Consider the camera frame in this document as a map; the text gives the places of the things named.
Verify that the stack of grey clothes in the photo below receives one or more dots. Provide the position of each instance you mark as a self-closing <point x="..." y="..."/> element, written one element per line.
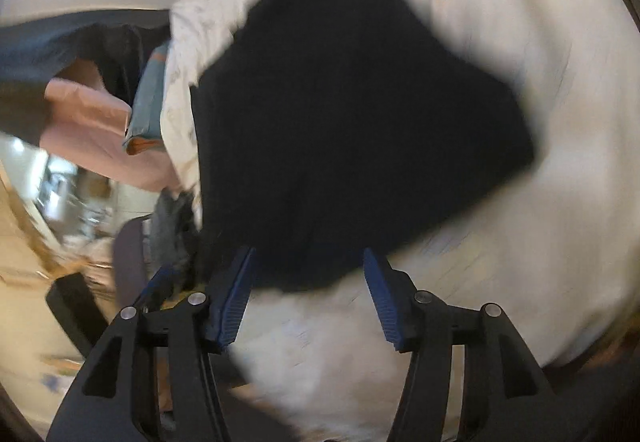
<point x="167" y="227"/>

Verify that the pink curtain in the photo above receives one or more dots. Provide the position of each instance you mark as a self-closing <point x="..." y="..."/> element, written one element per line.
<point x="95" y="132"/>

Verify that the black pants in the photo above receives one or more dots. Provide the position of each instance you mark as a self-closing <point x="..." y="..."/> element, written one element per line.
<point x="350" y="122"/>

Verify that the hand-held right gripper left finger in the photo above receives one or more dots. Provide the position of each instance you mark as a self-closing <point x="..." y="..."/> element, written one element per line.
<point x="232" y="302"/>

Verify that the cream bear print duvet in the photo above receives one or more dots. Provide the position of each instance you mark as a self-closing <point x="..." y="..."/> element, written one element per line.
<point x="550" y="247"/>

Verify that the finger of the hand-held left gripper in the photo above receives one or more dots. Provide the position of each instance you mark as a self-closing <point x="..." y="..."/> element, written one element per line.
<point x="159" y="281"/>

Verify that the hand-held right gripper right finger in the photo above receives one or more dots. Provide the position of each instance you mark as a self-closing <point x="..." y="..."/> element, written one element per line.
<point x="382" y="302"/>

